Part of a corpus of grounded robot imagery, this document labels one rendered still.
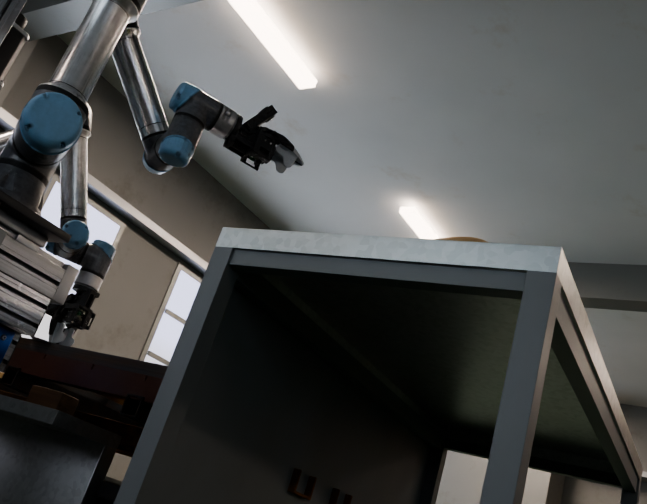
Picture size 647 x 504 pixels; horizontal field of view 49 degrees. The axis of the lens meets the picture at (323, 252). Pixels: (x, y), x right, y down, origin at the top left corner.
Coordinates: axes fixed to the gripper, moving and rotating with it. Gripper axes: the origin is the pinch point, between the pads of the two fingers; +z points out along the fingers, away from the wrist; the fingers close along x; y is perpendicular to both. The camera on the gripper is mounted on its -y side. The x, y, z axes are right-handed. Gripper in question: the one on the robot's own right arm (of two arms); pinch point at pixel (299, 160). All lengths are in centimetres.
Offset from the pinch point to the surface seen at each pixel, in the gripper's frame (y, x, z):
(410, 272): 55, 62, -4
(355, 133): -204, -206, 124
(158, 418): 81, 27, -22
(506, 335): 48, 49, 30
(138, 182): -175, -356, 29
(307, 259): 52, 46, -13
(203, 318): 63, 30, -22
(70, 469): 85, -28, -19
